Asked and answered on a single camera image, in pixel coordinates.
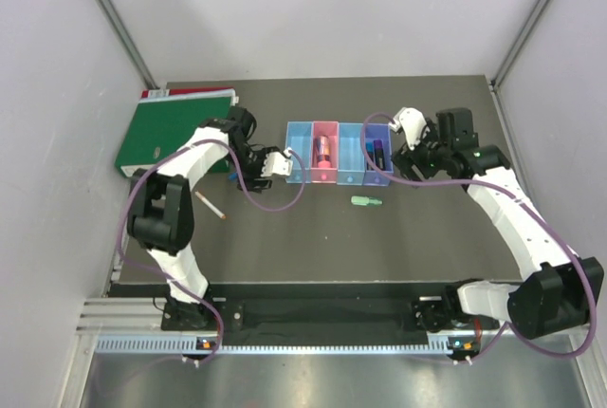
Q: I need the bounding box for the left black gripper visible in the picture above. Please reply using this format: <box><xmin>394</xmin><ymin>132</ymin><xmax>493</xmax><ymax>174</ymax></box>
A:
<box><xmin>224</xmin><ymin>144</ymin><xmax>279</xmax><ymax>193</ymax></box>

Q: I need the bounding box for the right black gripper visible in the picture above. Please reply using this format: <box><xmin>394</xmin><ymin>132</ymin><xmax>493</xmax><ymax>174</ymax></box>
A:
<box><xmin>390</xmin><ymin>119</ymin><xmax>451</xmax><ymax>189</ymax></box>

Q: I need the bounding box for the purple black highlighter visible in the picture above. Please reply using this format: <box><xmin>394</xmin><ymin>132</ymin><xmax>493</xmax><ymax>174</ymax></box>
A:
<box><xmin>373</xmin><ymin>139</ymin><xmax>386</xmax><ymax>171</ymax></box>

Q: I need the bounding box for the purple drawer bin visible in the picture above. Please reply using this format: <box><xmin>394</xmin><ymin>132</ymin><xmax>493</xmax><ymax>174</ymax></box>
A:
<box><xmin>363</xmin><ymin>123</ymin><xmax>394</xmax><ymax>187</ymax></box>

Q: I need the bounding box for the blue black marker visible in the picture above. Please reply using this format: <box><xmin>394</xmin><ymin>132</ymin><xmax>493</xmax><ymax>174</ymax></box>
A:
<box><xmin>365</xmin><ymin>141</ymin><xmax>375</xmax><ymax>172</ymax></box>

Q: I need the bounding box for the pink drawer bin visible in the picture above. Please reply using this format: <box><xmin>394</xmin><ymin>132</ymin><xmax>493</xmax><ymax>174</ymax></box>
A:
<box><xmin>311</xmin><ymin>121</ymin><xmax>339</xmax><ymax>183</ymax></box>

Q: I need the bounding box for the crayon tube pink cap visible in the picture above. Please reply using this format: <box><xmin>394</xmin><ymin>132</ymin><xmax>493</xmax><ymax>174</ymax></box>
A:
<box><xmin>315</xmin><ymin>135</ymin><xmax>332</xmax><ymax>169</ymax></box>

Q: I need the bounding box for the light blue bin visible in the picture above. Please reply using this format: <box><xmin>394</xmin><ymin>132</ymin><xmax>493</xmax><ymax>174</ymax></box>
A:
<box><xmin>337</xmin><ymin>122</ymin><xmax>366</xmax><ymax>186</ymax></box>
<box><xmin>285</xmin><ymin>121</ymin><xmax>312</xmax><ymax>184</ymax></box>

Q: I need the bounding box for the green highlighter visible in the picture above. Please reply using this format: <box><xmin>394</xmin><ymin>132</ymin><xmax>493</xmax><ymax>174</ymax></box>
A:
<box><xmin>351</xmin><ymin>195</ymin><xmax>383</xmax><ymax>207</ymax></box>

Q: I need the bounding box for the green ring binder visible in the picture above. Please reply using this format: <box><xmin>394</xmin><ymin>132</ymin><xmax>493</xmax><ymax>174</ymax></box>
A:
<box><xmin>115</xmin><ymin>90</ymin><xmax>237</xmax><ymax>177</ymax></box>

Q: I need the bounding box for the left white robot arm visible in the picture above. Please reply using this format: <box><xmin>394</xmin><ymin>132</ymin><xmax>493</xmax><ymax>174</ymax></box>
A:
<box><xmin>126</xmin><ymin>107</ymin><xmax>278</xmax><ymax>330</ymax></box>

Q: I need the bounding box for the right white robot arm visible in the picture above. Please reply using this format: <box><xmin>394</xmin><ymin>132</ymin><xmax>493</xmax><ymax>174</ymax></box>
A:
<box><xmin>389</xmin><ymin>107</ymin><xmax>604</xmax><ymax>340</ymax></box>

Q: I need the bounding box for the pink pencil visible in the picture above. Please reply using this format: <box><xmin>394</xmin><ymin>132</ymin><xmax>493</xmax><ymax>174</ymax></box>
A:
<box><xmin>194</xmin><ymin>191</ymin><xmax>227</xmax><ymax>220</ymax></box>

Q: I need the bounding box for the red folder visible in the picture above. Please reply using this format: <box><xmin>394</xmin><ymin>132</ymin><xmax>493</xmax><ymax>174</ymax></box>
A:
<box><xmin>139</xmin><ymin>88</ymin><xmax>238</xmax><ymax>102</ymax></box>

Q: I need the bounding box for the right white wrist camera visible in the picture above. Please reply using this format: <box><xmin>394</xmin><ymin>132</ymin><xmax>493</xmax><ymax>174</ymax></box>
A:
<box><xmin>388</xmin><ymin>107</ymin><xmax>428</xmax><ymax>152</ymax></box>

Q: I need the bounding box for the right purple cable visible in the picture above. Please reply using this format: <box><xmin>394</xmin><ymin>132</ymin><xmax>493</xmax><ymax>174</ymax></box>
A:
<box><xmin>360</xmin><ymin>112</ymin><xmax>598</xmax><ymax>365</ymax></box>

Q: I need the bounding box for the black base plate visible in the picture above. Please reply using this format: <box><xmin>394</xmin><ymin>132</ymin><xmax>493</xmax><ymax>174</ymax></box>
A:
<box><xmin>161</xmin><ymin>295</ymin><xmax>471</xmax><ymax>341</ymax></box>

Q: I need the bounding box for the grey cable duct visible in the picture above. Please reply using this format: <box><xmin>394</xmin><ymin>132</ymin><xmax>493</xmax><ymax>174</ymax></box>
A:
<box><xmin>95</xmin><ymin>335</ymin><xmax>476</xmax><ymax>356</ymax></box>

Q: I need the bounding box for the aluminium front rail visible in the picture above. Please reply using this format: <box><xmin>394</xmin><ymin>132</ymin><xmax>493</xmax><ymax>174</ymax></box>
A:
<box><xmin>77</xmin><ymin>295</ymin><xmax>452</xmax><ymax>346</ymax></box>

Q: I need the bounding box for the left aluminium frame post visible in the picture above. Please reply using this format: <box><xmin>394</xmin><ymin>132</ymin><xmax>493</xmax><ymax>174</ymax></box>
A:
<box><xmin>95</xmin><ymin>0</ymin><xmax>158</xmax><ymax>89</ymax></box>

